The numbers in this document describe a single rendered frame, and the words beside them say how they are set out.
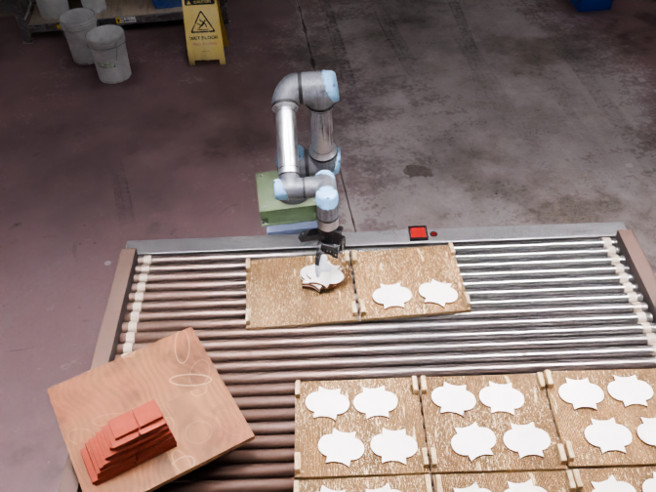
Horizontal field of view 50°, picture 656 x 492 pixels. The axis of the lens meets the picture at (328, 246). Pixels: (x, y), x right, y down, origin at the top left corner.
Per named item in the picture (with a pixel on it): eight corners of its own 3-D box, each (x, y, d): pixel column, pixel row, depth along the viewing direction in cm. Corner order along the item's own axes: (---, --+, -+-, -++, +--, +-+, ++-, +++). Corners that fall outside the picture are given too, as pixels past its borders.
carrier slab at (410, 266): (350, 255, 285) (350, 252, 284) (451, 247, 287) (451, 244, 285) (361, 321, 260) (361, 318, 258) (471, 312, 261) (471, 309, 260)
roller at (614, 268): (135, 288, 281) (132, 279, 277) (624, 268, 281) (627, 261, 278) (132, 297, 277) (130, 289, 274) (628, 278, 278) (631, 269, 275)
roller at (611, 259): (137, 279, 284) (134, 270, 281) (619, 260, 285) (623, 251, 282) (135, 288, 281) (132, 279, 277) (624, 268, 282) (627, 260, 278)
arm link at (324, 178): (304, 169, 251) (305, 188, 243) (335, 167, 251) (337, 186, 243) (305, 186, 257) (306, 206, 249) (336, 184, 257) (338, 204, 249)
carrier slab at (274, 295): (246, 263, 283) (246, 260, 282) (348, 255, 285) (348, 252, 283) (246, 331, 258) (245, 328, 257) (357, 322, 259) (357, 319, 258)
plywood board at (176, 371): (48, 391, 228) (46, 389, 227) (191, 329, 246) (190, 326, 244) (94, 521, 197) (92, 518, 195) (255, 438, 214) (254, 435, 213)
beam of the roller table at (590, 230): (130, 250, 299) (127, 240, 295) (619, 231, 300) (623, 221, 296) (126, 265, 293) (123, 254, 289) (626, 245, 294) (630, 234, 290)
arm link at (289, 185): (266, 67, 256) (273, 194, 243) (297, 65, 257) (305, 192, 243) (269, 84, 268) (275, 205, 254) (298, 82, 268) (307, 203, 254)
